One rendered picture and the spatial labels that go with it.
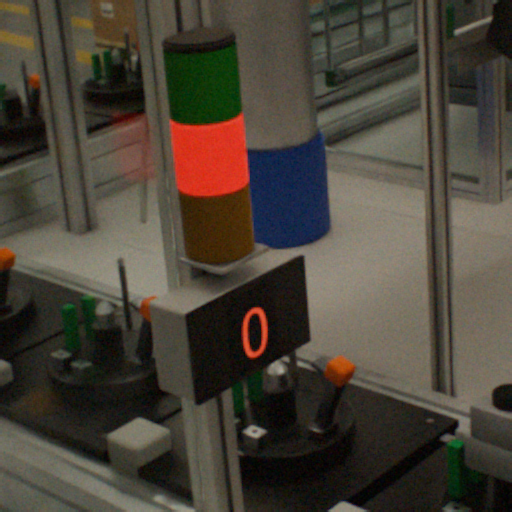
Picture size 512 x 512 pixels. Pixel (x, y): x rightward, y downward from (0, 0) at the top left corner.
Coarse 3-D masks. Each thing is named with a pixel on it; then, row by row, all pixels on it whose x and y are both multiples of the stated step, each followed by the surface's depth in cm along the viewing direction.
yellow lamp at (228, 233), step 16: (240, 192) 92; (192, 208) 92; (208, 208) 91; (224, 208) 92; (240, 208) 92; (192, 224) 92; (208, 224) 92; (224, 224) 92; (240, 224) 93; (192, 240) 93; (208, 240) 92; (224, 240) 92; (240, 240) 93; (192, 256) 94; (208, 256) 93; (224, 256) 93; (240, 256) 93
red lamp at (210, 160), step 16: (176, 128) 90; (192, 128) 89; (208, 128) 89; (224, 128) 90; (240, 128) 91; (176, 144) 91; (192, 144) 90; (208, 144) 90; (224, 144) 90; (240, 144) 91; (176, 160) 92; (192, 160) 90; (208, 160) 90; (224, 160) 90; (240, 160) 91; (176, 176) 92; (192, 176) 91; (208, 176) 90; (224, 176) 91; (240, 176) 92; (192, 192) 91; (208, 192) 91; (224, 192) 91
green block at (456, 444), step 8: (456, 440) 111; (448, 448) 110; (456, 448) 110; (464, 448) 110; (448, 456) 111; (456, 456) 110; (464, 456) 111; (448, 464) 111; (456, 464) 110; (464, 464) 111; (448, 472) 111; (456, 472) 111; (464, 472) 111; (456, 480) 111; (464, 480) 111; (456, 488) 111; (464, 488) 112; (456, 496) 112
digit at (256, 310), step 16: (256, 288) 95; (272, 288) 96; (240, 304) 94; (256, 304) 95; (272, 304) 97; (240, 320) 94; (256, 320) 96; (272, 320) 97; (240, 336) 95; (256, 336) 96; (272, 336) 97; (240, 352) 95; (256, 352) 96; (272, 352) 98; (240, 368) 95
